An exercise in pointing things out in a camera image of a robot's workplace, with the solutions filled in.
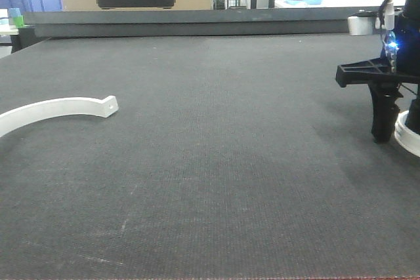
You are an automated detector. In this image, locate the blue shallow tray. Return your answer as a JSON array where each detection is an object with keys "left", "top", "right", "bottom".
[{"left": 284, "top": 0, "right": 323, "bottom": 6}]

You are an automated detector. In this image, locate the white table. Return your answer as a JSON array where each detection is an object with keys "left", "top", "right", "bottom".
[{"left": 274, "top": 0, "right": 411, "bottom": 9}]

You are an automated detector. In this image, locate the black foam table border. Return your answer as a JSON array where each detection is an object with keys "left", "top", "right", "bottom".
[{"left": 24, "top": 6, "right": 378, "bottom": 38}]

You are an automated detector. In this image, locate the white PVC pipe fitting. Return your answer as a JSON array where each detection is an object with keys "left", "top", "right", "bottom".
[{"left": 394, "top": 110, "right": 420, "bottom": 157}]

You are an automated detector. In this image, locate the white curved PVC clamp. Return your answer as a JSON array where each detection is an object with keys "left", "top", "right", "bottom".
[{"left": 1, "top": 96, "right": 119, "bottom": 137}]

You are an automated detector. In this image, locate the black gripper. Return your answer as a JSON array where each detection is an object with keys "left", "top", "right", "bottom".
[{"left": 335, "top": 58, "right": 419, "bottom": 143}]

